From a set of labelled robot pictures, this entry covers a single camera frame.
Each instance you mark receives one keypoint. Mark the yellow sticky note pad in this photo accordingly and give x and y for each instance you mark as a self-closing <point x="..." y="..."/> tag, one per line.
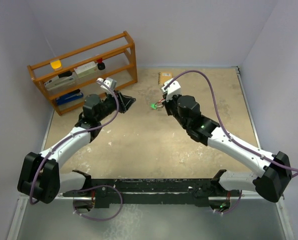
<point x="56" y="64"/>

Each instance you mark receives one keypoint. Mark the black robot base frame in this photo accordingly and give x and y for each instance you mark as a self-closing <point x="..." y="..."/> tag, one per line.
<point x="200" y="192"/>

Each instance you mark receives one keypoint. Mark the black red stamp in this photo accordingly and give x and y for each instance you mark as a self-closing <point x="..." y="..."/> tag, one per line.
<point x="100" y="64"/>

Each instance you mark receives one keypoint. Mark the brown spiral notebook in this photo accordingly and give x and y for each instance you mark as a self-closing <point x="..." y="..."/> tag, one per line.
<point x="164" y="77"/>

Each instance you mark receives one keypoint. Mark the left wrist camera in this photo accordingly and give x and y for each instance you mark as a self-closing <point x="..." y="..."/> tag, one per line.
<point x="108" y="84"/>

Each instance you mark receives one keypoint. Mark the orange wooden shelf rack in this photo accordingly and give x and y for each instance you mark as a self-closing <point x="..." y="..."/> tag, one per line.
<point x="119" y="55"/>

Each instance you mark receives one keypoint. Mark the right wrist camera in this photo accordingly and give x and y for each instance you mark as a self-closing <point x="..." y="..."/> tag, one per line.
<point x="170" y="88"/>

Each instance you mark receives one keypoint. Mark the white box on shelf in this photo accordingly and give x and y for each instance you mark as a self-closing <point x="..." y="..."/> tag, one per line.
<point x="86" y="69"/>

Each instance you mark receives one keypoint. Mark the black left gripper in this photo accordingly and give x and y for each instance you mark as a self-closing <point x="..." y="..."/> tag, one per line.
<point x="124" y="102"/>

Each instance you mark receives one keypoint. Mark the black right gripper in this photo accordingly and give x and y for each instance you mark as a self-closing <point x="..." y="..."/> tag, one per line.
<point x="168" y="102"/>

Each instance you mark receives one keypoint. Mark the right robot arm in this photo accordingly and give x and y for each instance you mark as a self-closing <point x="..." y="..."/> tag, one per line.
<point x="270" y="173"/>

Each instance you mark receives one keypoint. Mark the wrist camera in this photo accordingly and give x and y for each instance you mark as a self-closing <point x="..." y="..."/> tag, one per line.
<point x="170" y="88"/>
<point x="108" y="84"/>

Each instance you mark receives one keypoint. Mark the blue stapler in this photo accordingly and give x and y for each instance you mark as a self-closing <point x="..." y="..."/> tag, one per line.
<point x="69" y="97"/>

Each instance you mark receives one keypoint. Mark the white black stapler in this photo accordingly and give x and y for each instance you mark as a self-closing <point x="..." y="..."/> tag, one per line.
<point x="63" y="79"/>

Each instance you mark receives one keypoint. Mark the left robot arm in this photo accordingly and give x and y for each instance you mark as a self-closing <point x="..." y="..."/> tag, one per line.
<point x="40" y="176"/>

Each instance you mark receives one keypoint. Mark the green plastic key tag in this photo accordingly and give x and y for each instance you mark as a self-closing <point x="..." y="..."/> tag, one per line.
<point x="154" y="106"/>

